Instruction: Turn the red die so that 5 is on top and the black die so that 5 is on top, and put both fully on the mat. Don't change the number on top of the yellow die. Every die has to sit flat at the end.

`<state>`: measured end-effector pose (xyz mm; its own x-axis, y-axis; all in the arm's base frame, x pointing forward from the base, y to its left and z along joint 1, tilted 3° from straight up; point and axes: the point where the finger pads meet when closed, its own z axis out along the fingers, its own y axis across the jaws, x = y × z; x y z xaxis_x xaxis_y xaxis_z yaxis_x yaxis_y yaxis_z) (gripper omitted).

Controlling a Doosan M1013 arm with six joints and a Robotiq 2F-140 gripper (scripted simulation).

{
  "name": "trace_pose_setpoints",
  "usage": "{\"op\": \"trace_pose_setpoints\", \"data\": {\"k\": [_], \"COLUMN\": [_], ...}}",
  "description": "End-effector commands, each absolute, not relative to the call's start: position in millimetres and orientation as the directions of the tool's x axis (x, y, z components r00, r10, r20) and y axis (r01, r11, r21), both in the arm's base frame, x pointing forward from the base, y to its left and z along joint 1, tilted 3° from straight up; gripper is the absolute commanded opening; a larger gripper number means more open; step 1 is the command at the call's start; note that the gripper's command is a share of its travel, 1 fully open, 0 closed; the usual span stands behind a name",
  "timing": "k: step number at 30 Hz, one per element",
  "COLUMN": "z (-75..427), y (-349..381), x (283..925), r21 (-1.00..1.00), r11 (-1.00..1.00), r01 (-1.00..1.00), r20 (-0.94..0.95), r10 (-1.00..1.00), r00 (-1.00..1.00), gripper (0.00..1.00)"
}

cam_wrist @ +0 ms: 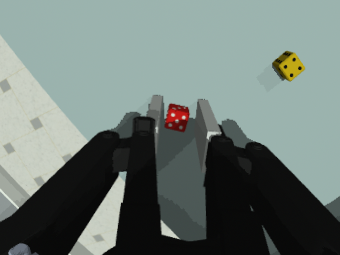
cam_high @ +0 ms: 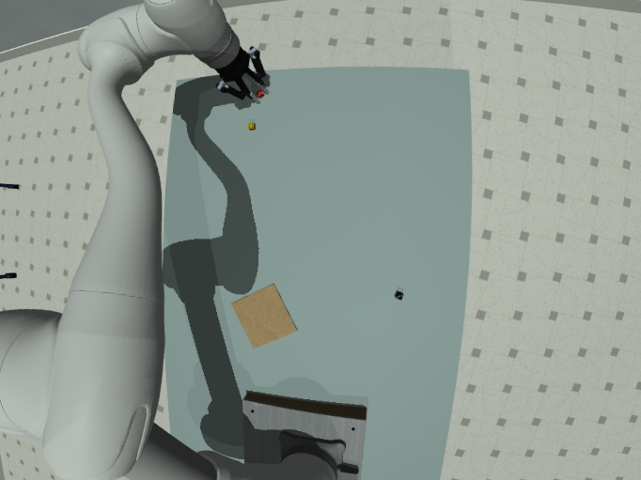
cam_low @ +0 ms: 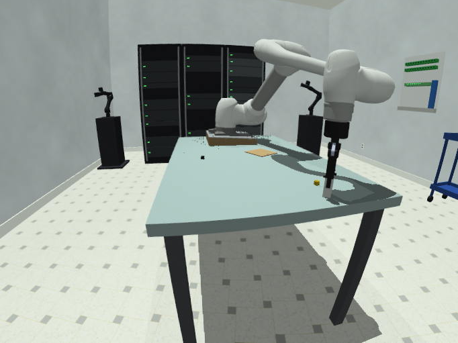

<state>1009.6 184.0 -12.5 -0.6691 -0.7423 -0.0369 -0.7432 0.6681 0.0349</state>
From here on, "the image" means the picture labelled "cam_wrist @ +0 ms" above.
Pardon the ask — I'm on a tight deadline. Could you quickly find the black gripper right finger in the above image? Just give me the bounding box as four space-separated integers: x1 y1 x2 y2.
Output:
194 99 340 255

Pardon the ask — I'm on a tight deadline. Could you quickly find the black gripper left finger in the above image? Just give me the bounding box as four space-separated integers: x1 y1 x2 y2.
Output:
0 95 163 255

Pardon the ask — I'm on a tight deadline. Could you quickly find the yellow die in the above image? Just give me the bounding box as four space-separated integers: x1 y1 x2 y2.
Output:
272 51 305 81

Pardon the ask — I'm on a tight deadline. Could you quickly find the red die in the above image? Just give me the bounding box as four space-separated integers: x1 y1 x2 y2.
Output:
165 104 190 132

